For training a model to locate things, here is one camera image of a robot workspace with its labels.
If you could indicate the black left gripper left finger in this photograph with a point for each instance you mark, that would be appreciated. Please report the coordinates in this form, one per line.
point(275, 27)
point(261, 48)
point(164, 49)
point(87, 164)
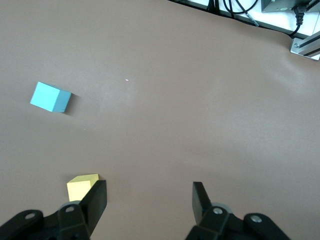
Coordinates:
point(75, 220)

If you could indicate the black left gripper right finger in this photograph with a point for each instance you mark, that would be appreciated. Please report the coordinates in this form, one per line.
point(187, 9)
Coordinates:
point(215, 222)

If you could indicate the yellow foam cube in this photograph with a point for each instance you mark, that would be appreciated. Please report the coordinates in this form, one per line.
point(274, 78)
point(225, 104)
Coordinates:
point(78, 188)

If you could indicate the brown table cover sheet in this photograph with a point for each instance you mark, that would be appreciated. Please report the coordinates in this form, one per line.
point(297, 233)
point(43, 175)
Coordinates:
point(160, 125)

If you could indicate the blue foam cube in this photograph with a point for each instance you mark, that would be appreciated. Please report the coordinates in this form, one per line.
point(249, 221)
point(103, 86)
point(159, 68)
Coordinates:
point(46, 97)

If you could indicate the grey metal device box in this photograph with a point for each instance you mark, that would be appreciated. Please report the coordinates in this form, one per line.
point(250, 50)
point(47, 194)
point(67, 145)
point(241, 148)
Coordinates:
point(277, 6)

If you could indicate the aluminium frame profile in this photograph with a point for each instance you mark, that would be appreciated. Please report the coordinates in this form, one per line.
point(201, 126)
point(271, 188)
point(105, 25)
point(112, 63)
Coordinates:
point(306, 46)

